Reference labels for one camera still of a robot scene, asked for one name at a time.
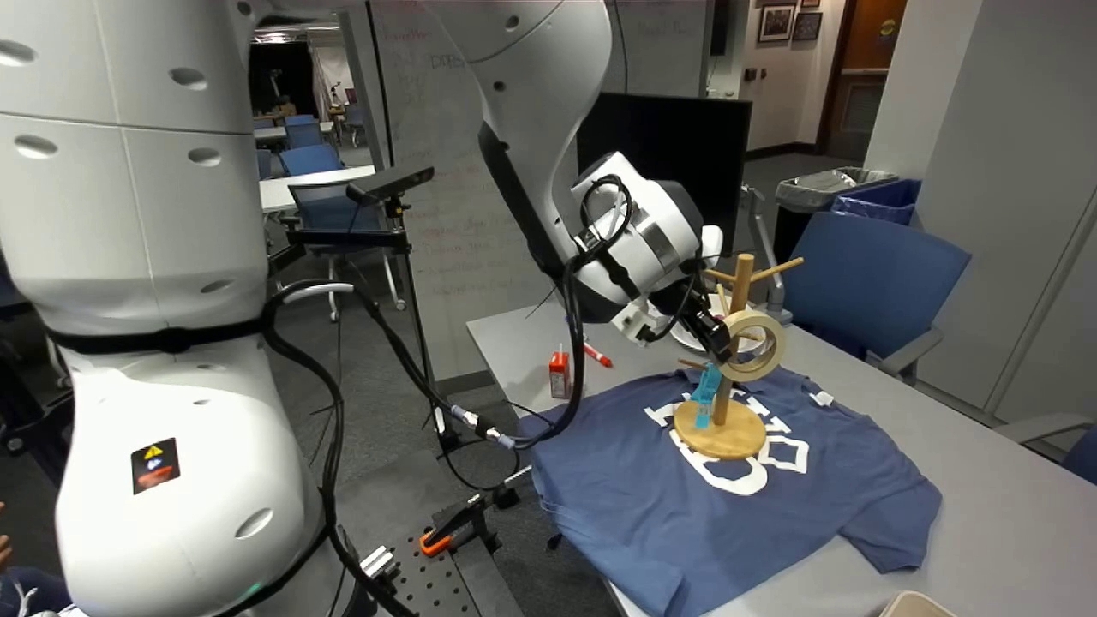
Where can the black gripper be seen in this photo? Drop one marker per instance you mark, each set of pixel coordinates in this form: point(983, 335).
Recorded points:
point(691, 302)

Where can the beige masking tape roll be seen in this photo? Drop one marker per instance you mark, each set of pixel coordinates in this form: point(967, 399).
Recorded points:
point(772, 361)

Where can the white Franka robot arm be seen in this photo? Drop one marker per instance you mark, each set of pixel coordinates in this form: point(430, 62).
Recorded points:
point(174, 228)

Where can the wooden tree holder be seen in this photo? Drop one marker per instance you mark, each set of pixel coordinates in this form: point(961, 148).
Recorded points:
point(722, 433)

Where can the teal plastic clip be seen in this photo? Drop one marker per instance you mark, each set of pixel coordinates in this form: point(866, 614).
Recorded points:
point(707, 394)

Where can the red marker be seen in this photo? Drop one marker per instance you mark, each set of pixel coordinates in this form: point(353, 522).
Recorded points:
point(598, 354)

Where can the blue office chair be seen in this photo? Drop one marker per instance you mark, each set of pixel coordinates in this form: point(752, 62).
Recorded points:
point(870, 280)

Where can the grey trash bin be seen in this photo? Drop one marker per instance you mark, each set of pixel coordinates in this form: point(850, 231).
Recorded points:
point(816, 189)

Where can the orange capped small bottle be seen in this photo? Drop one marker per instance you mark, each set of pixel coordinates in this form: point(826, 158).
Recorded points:
point(561, 375)

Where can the black computer monitor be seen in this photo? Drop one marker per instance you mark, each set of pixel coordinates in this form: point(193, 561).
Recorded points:
point(686, 130)

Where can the blue recycling bin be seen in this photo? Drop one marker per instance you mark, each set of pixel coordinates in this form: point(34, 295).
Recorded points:
point(879, 199)

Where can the blue printed t-shirt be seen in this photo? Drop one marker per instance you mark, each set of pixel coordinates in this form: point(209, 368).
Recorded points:
point(638, 502)

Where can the beige shallow tray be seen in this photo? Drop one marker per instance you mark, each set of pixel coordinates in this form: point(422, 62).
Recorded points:
point(914, 603)

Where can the orange black bar clamp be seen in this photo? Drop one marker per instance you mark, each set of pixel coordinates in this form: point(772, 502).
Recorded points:
point(451, 533)

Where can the perforated metal breadboard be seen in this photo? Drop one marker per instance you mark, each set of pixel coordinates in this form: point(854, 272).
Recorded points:
point(448, 587)

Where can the blue background chair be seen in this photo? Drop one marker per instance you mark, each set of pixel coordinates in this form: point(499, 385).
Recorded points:
point(330, 218)

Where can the white background table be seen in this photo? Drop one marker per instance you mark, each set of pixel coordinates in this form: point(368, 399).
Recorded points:
point(297, 189)

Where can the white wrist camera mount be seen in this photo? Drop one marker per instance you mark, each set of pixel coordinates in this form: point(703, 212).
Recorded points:
point(634, 322)

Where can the black camera stand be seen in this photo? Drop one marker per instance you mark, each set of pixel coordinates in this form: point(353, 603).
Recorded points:
point(420, 329)

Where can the black stereo camera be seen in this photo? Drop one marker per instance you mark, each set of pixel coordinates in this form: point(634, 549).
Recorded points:
point(387, 185)

